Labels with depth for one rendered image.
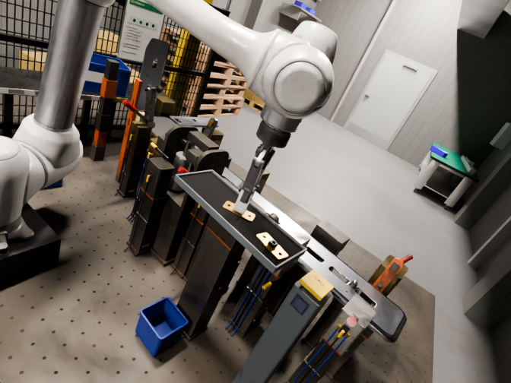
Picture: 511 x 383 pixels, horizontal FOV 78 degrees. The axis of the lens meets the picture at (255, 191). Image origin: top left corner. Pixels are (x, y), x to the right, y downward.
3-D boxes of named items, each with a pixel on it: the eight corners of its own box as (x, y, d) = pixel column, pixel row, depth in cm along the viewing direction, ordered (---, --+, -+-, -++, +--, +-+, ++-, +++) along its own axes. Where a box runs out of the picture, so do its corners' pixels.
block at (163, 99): (160, 161, 181) (176, 102, 165) (147, 162, 175) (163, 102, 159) (152, 154, 185) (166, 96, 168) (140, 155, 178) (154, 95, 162)
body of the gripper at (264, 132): (289, 137, 66) (271, 174, 70) (295, 129, 73) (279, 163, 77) (257, 121, 66) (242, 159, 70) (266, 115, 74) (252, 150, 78)
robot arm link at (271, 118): (309, 108, 71) (298, 131, 73) (273, 90, 71) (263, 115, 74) (304, 113, 63) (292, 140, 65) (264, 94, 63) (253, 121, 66)
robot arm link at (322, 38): (268, 87, 71) (260, 96, 60) (296, 15, 65) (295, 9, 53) (310, 106, 72) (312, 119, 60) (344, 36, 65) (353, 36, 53)
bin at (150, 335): (181, 340, 95) (189, 322, 91) (153, 359, 87) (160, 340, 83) (160, 314, 100) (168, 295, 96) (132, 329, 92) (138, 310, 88)
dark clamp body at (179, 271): (199, 271, 122) (233, 191, 105) (175, 283, 113) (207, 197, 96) (188, 259, 125) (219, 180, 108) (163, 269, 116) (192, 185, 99)
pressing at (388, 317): (410, 312, 102) (413, 309, 101) (391, 350, 85) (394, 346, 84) (167, 118, 163) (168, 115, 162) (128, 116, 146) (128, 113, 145)
